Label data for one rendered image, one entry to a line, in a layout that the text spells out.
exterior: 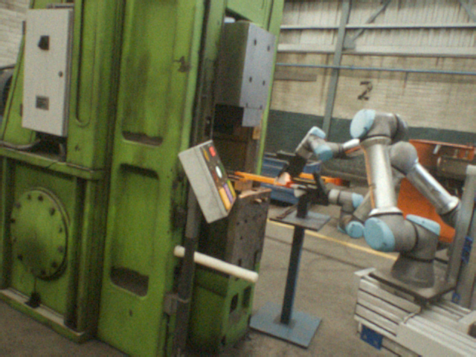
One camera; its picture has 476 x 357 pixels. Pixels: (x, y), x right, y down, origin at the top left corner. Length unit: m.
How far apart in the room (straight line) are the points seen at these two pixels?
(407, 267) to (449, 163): 3.73
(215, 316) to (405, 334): 1.13
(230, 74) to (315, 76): 8.36
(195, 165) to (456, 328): 1.02
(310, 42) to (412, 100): 2.94
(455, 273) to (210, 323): 1.27
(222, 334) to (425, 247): 1.24
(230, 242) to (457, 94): 7.87
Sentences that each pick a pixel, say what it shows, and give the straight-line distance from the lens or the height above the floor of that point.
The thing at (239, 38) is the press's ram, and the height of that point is 1.69.
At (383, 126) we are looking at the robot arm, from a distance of 1.60.
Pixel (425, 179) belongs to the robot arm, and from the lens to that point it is 2.06.
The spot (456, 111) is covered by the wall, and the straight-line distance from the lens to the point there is 9.49.
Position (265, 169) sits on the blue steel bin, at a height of 0.51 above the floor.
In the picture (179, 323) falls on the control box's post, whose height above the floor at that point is 0.41.
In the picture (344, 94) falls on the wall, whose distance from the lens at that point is 10.06.
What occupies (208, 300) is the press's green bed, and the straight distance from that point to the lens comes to 2.32.
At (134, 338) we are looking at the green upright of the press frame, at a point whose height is 0.11.
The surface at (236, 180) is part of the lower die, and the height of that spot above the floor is 0.98.
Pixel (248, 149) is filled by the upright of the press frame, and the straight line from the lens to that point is 2.46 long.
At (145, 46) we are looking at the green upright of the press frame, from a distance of 2.16.
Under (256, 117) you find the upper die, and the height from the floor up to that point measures 1.32.
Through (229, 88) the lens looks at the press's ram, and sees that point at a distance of 2.07.
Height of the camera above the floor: 1.35
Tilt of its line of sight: 9 degrees down
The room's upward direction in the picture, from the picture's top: 7 degrees clockwise
